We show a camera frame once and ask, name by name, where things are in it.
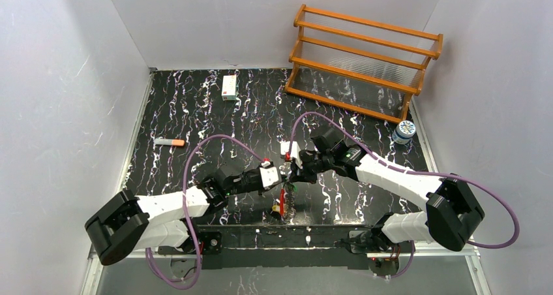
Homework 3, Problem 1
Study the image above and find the steel key organizer red handle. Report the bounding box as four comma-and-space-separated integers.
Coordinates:
274, 184, 297, 222

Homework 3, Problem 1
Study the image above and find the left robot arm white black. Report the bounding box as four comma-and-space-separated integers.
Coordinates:
84, 165, 285, 266

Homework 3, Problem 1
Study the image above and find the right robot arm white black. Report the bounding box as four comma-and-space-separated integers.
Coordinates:
280, 129, 485, 251

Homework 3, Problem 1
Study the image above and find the white blue round jar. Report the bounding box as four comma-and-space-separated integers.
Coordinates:
391, 120, 416, 145

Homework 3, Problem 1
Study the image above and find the orange wooden shelf rack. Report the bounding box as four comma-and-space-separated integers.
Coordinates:
284, 4, 444, 123

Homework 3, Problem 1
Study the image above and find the orange grey marker pen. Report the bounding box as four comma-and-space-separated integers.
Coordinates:
154, 138, 185, 147

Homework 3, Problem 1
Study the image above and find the white red small box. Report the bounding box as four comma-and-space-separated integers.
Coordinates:
221, 74, 238, 101

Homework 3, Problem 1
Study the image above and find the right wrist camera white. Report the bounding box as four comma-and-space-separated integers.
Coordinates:
280, 141, 299, 162

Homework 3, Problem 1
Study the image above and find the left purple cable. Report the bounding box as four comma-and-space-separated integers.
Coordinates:
144, 134, 269, 290

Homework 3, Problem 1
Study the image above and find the aluminium frame rail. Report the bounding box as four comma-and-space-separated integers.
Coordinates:
80, 226, 494, 295

